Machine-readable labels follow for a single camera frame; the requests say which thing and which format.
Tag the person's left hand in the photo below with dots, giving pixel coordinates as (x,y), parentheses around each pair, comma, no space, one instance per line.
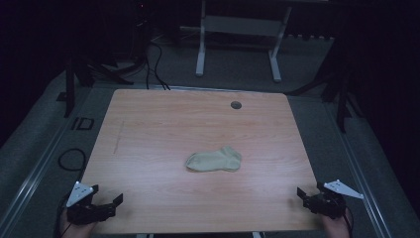
(76,231)

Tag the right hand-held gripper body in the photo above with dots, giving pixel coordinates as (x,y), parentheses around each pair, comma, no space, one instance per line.
(327,205)

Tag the white metal table frame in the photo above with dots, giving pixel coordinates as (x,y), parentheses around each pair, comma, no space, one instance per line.
(241,24)

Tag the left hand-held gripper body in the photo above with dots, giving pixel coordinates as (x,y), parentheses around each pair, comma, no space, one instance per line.
(85,211)

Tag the metal floor rail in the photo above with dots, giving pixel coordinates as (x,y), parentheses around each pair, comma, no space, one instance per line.
(29,178)
(360,172)

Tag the black rectangular floor frame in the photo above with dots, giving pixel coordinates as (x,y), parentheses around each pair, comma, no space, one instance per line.
(74,124)

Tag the pale yellow sock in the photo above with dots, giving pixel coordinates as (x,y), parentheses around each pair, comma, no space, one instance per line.
(214,160)

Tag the person's right hand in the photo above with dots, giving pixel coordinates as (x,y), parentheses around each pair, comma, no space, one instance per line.
(338,228)

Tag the black tripod stand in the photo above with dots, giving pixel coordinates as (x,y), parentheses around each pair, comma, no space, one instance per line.
(341,92)
(70,89)

